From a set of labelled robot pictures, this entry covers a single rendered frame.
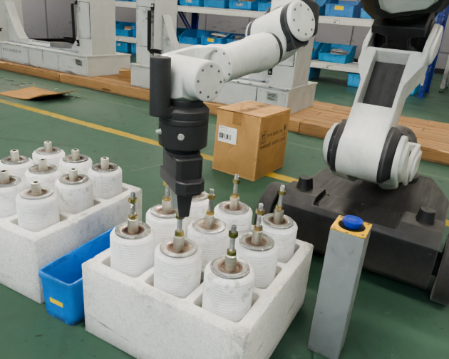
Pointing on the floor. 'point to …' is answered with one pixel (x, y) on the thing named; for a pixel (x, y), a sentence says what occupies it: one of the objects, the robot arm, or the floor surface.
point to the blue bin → (70, 281)
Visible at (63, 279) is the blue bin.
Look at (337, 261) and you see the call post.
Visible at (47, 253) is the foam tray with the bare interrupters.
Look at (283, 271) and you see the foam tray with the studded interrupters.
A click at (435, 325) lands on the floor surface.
